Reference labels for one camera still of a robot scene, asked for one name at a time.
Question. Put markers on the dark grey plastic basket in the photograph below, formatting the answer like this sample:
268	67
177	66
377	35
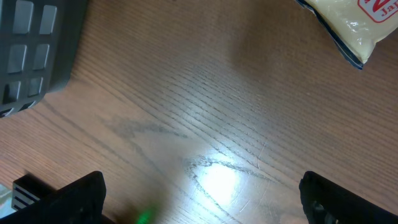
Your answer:
39	41

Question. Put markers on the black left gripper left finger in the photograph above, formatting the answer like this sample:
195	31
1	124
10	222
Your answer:
34	201

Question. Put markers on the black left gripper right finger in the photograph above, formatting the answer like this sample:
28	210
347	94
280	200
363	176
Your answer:
324	201

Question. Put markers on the yellow wet wipes pack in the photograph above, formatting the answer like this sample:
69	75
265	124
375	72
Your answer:
355	26

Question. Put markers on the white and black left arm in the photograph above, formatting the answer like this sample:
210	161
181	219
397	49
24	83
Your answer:
80	202

